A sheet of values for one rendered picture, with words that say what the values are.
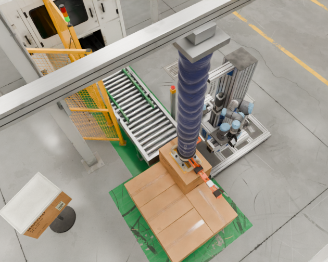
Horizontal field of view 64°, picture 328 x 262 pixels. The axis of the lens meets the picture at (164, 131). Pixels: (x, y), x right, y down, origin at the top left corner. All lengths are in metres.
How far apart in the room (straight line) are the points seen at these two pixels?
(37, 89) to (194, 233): 2.67
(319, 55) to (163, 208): 4.57
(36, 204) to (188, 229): 1.84
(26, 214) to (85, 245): 1.12
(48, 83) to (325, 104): 4.98
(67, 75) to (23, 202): 2.37
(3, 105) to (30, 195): 2.23
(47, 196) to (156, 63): 3.44
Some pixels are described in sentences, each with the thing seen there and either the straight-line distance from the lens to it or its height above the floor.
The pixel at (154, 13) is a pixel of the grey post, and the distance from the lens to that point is 6.06.
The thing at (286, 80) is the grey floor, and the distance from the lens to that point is 5.69.
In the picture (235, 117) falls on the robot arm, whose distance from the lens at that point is 2.63.
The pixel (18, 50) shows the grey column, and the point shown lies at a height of 2.47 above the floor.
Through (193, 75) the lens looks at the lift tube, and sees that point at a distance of 1.87.
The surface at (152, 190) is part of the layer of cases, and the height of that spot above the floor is 0.54.
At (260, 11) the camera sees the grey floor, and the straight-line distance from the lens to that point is 7.11.
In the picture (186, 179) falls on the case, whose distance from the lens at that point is 3.25.
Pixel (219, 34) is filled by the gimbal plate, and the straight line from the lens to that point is 1.78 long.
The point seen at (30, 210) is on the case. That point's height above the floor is 1.02.
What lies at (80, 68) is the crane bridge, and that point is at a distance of 1.39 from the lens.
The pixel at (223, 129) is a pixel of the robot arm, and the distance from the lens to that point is 3.22.
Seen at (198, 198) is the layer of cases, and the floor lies 0.54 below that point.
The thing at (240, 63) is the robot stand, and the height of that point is 2.03.
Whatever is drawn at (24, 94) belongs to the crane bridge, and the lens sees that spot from 1.39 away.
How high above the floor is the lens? 4.00
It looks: 60 degrees down
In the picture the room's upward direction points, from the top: 4 degrees counter-clockwise
